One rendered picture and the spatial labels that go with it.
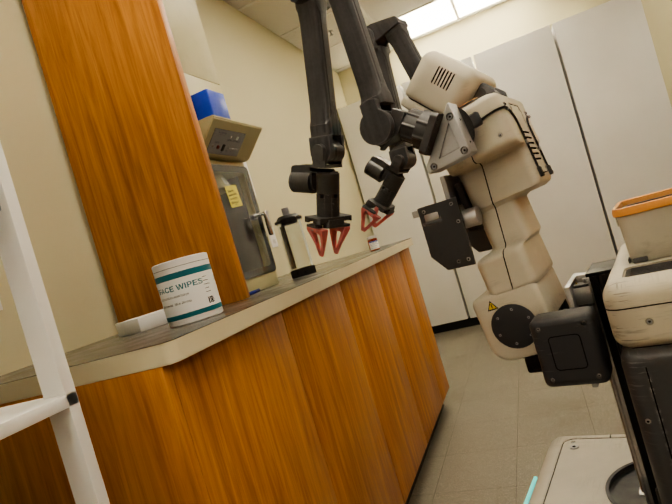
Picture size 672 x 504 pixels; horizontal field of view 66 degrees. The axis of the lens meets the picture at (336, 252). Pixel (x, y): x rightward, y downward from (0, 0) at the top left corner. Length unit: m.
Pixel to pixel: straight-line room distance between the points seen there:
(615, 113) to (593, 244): 1.01
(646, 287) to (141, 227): 1.37
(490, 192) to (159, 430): 0.85
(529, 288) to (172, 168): 1.07
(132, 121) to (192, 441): 1.07
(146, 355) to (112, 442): 0.19
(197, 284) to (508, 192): 0.73
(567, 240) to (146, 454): 3.92
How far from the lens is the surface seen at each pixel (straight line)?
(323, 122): 1.23
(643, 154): 4.60
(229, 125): 1.77
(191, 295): 1.21
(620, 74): 4.64
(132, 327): 1.53
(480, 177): 1.25
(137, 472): 1.08
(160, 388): 0.98
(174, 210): 1.66
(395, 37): 1.65
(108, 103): 1.82
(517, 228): 1.25
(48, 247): 1.80
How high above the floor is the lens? 1.02
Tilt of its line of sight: 1 degrees down
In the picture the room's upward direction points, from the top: 16 degrees counter-clockwise
